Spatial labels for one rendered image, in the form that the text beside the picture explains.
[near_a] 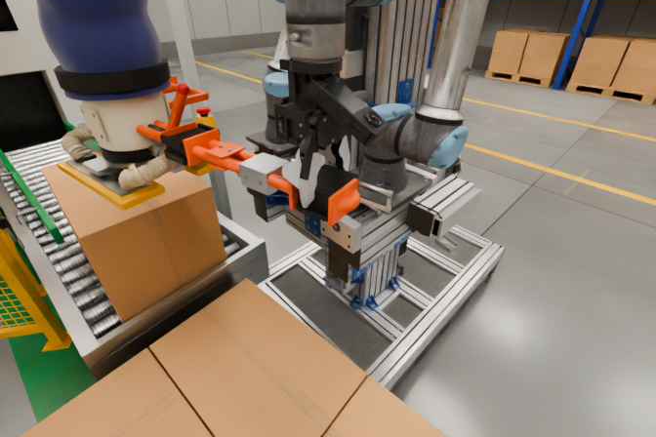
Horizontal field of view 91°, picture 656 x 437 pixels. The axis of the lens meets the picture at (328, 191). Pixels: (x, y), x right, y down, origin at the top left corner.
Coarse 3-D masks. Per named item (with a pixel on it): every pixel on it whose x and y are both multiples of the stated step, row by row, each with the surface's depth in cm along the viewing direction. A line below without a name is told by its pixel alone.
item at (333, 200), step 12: (324, 180) 51; (336, 180) 51; (348, 180) 51; (324, 192) 48; (336, 192) 48; (348, 192) 50; (300, 204) 53; (312, 204) 51; (324, 204) 49; (336, 204) 48; (324, 216) 50; (336, 216) 49
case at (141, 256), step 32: (64, 192) 110; (192, 192) 110; (96, 224) 95; (128, 224) 98; (160, 224) 106; (192, 224) 115; (96, 256) 95; (128, 256) 102; (160, 256) 110; (192, 256) 120; (224, 256) 130; (128, 288) 106; (160, 288) 115; (128, 320) 110
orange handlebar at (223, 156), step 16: (192, 96) 98; (208, 96) 103; (144, 128) 74; (224, 144) 65; (208, 160) 63; (224, 160) 61; (240, 160) 64; (272, 176) 55; (288, 192) 53; (352, 192) 51; (352, 208) 49
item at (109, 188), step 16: (80, 160) 86; (80, 176) 80; (96, 176) 79; (112, 176) 75; (96, 192) 76; (112, 192) 73; (128, 192) 72; (144, 192) 73; (160, 192) 76; (128, 208) 71
